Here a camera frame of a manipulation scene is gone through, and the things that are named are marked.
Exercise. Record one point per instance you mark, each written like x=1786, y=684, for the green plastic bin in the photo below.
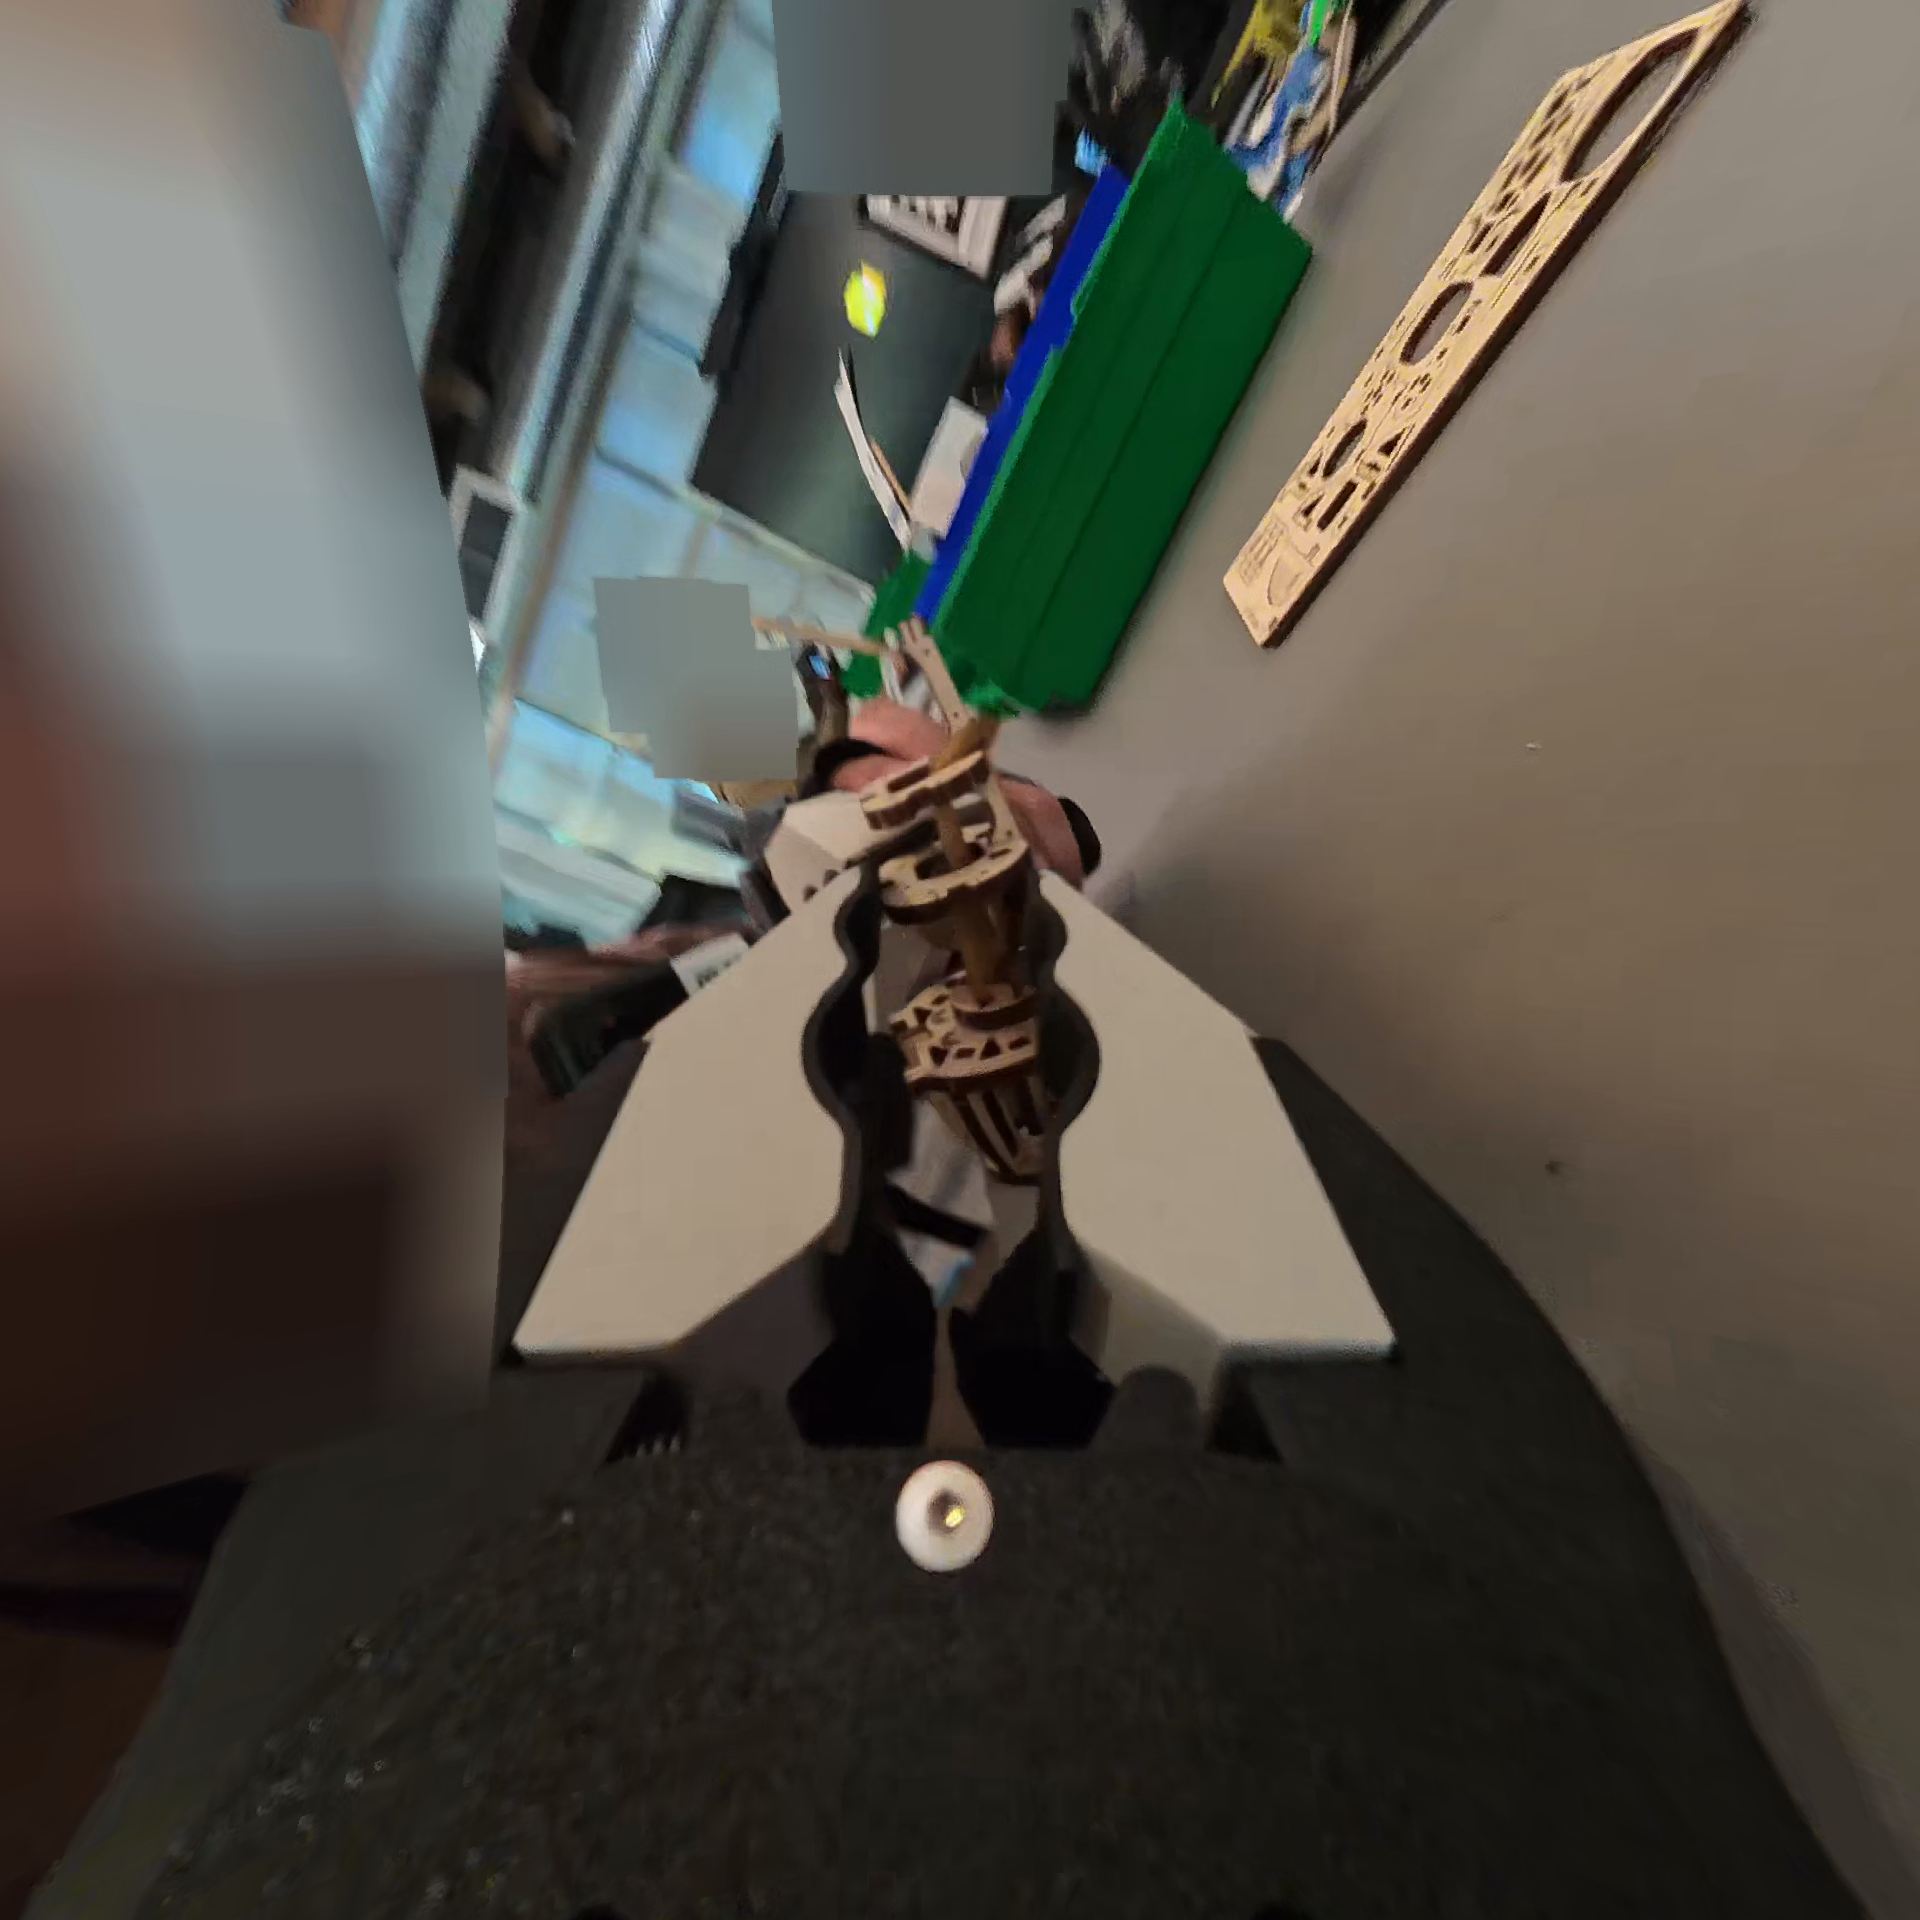
x=1141, y=451

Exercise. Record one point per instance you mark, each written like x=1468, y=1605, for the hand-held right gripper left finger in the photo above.
x=690, y=1200

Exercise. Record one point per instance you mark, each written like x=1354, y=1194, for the wooden gear model assembly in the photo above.
x=960, y=1035

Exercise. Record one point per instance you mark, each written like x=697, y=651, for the blue wristband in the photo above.
x=953, y=1283

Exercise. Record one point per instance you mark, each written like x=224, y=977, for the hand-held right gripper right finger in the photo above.
x=1215, y=1200

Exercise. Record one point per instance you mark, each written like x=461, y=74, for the person's left hand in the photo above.
x=900, y=733

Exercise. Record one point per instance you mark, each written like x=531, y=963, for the blue plastic bin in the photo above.
x=1034, y=375

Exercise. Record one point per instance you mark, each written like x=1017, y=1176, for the laser-cut wooden parts sheet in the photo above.
x=1501, y=301

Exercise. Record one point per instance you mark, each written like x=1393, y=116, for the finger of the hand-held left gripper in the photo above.
x=825, y=849

